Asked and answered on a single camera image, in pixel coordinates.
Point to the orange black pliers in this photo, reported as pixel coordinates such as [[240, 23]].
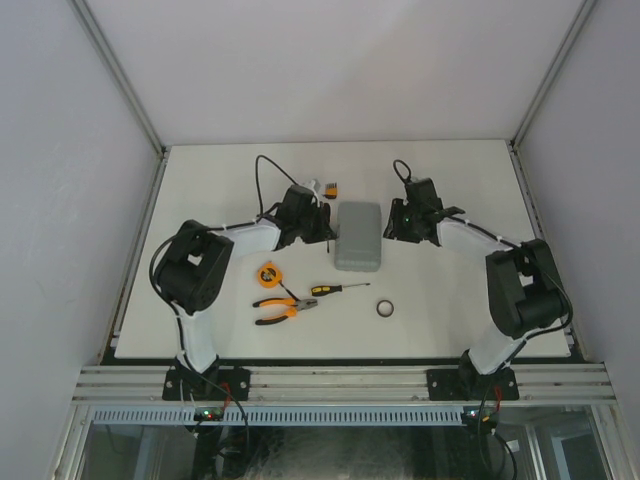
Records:
[[288, 308]]

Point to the grey plastic tool case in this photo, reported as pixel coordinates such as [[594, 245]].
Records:
[[358, 246]]

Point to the orange tape measure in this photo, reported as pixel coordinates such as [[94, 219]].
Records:
[[269, 276]]

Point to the grey slotted cable duct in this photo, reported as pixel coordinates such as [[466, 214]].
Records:
[[292, 416]]

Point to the aluminium front rail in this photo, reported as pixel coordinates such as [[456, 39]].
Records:
[[537, 385]]

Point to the orange hex key set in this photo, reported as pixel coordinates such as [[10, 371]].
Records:
[[331, 191]]

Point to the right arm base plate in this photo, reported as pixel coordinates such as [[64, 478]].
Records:
[[446, 384]]

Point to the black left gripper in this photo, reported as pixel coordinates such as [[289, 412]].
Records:
[[323, 232]]

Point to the screwdriver near pliers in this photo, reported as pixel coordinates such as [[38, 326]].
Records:
[[325, 290]]

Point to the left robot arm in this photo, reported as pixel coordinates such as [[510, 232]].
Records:
[[187, 270]]

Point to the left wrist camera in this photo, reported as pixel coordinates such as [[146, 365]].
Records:
[[313, 185]]

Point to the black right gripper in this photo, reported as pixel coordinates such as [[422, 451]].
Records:
[[399, 208]]

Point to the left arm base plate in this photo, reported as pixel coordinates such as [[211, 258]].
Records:
[[216, 384]]

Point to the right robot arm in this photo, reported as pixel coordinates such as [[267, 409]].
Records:
[[526, 297]]

